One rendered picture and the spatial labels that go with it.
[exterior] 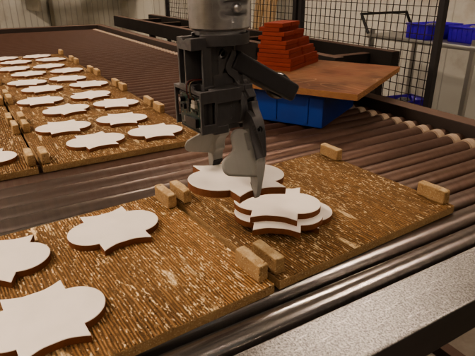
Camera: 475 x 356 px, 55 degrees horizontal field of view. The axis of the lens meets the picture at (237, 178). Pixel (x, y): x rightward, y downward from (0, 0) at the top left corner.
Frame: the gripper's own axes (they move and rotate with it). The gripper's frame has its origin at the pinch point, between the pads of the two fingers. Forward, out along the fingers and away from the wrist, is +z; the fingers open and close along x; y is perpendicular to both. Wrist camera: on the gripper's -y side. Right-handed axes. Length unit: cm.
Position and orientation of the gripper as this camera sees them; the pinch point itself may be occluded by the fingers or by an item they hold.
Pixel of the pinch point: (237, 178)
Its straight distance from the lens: 65.0
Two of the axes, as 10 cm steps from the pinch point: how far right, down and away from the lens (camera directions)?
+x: 5.5, 3.3, -7.7
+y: -8.4, 2.3, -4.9
